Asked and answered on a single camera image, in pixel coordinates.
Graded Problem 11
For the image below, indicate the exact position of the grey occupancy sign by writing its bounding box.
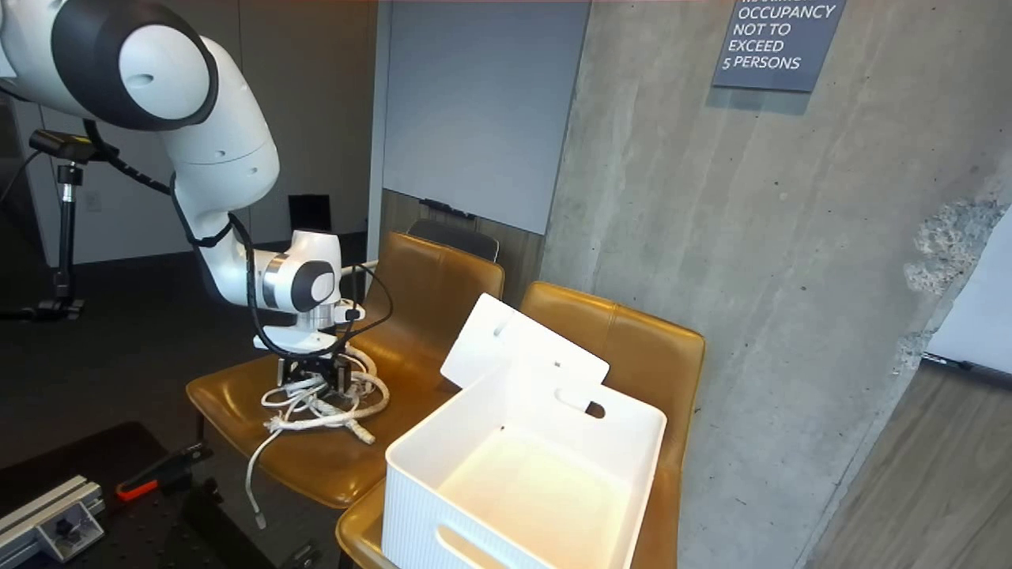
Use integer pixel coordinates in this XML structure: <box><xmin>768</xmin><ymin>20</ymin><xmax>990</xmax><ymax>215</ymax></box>
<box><xmin>709</xmin><ymin>0</ymin><xmax>851</xmax><ymax>98</ymax></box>

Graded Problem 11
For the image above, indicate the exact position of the aluminium rail with knob block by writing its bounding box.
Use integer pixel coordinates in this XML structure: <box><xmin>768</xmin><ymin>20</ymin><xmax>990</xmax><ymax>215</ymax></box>
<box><xmin>0</xmin><ymin>470</ymin><xmax>108</xmax><ymax>569</ymax></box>

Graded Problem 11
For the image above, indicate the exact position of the black whiteboard marker tray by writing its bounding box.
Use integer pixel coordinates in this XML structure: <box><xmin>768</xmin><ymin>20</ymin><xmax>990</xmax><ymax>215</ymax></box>
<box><xmin>410</xmin><ymin>194</ymin><xmax>479</xmax><ymax>225</ymax></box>

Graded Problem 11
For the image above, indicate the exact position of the black box by wall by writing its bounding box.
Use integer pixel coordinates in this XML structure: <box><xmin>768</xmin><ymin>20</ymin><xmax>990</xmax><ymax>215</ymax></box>
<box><xmin>285</xmin><ymin>194</ymin><xmax>335</xmax><ymax>239</ymax></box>

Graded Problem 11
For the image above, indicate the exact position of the black camera on tripod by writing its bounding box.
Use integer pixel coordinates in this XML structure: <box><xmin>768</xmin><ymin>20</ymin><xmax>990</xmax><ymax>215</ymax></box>
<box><xmin>25</xmin><ymin>126</ymin><xmax>119</xmax><ymax>169</ymax></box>

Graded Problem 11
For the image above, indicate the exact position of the white plastic basket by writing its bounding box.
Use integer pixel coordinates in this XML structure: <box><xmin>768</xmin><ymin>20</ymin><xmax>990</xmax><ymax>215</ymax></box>
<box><xmin>379</xmin><ymin>359</ymin><xmax>671</xmax><ymax>569</ymax></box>

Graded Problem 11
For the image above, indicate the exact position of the thick white rope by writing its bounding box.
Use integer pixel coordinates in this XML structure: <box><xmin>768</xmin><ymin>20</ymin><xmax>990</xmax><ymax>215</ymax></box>
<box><xmin>260</xmin><ymin>344</ymin><xmax>392</xmax><ymax>445</ymax></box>

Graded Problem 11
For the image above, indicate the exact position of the black tripod stand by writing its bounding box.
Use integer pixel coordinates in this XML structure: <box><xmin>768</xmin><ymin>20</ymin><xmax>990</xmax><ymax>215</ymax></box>
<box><xmin>0</xmin><ymin>154</ymin><xmax>87</xmax><ymax>327</ymax></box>

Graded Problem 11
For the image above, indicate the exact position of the flat white basket lid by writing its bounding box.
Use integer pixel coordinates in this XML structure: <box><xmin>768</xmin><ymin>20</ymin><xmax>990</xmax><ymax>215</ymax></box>
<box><xmin>437</xmin><ymin>292</ymin><xmax>614</xmax><ymax>403</ymax></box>

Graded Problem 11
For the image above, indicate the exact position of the black perforated breadboard table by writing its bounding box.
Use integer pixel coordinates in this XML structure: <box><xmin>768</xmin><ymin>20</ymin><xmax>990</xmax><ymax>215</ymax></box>
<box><xmin>0</xmin><ymin>420</ymin><xmax>278</xmax><ymax>569</ymax></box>

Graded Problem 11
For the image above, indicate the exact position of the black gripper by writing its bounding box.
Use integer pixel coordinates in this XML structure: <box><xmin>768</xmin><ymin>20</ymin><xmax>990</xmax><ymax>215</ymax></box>
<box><xmin>274</xmin><ymin>352</ymin><xmax>359</xmax><ymax>417</ymax></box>

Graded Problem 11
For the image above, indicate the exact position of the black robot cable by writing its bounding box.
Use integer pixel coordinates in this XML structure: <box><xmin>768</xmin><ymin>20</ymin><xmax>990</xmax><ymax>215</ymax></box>
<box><xmin>79</xmin><ymin>116</ymin><xmax>396</xmax><ymax>358</ymax></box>

